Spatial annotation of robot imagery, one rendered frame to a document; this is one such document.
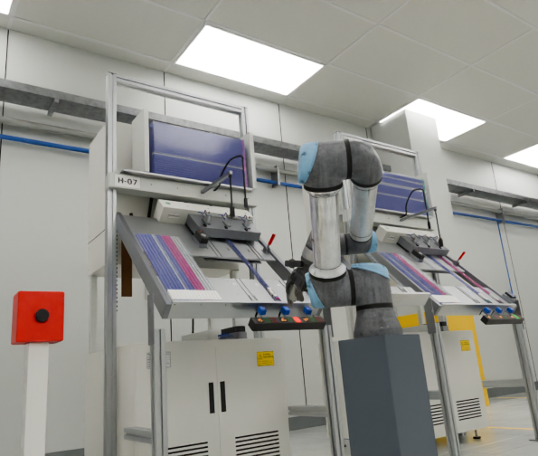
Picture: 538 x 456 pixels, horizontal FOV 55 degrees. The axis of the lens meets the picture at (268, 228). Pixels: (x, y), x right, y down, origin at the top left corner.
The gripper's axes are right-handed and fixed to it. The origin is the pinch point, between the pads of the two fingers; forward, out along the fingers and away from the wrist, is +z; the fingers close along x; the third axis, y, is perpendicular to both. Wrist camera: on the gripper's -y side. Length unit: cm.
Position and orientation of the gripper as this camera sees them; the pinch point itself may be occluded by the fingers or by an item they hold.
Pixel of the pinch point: (289, 299)
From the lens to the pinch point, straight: 200.7
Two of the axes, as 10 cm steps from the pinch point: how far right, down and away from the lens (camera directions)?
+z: -3.3, 8.8, 3.4
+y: 4.6, 4.6, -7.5
